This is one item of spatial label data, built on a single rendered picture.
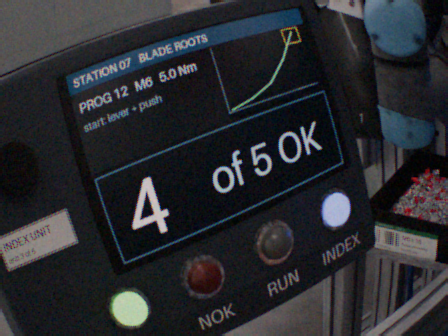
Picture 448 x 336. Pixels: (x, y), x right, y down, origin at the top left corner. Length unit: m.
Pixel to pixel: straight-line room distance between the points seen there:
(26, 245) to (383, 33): 0.45
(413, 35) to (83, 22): 6.04
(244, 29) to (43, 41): 6.10
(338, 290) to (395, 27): 0.27
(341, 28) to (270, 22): 0.69
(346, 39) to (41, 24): 5.50
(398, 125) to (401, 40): 0.11
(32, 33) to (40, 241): 6.10
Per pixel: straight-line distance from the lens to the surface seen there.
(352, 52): 1.07
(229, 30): 0.38
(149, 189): 0.35
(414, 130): 0.71
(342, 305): 0.58
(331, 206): 0.41
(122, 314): 0.35
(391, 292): 1.58
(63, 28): 6.52
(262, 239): 0.39
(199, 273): 0.36
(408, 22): 0.65
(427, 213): 0.94
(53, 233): 0.34
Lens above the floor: 1.32
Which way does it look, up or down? 25 degrees down
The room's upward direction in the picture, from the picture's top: 8 degrees counter-clockwise
